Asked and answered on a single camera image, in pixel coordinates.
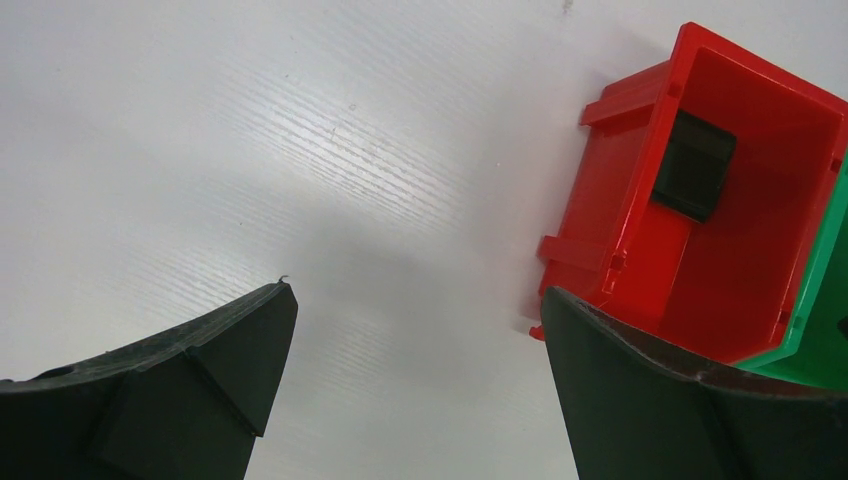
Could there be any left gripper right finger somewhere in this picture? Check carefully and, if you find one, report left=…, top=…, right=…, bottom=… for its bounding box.
left=541, top=287, right=847, bottom=479

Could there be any green plastic bin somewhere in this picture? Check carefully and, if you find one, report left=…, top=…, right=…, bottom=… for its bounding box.
left=736, top=166, right=847, bottom=392

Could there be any red plastic bin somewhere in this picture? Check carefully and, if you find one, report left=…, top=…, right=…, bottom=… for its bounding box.
left=538, top=22, right=847, bottom=364

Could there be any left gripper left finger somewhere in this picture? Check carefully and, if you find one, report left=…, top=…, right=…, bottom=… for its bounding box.
left=1, top=281, right=298, bottom=479

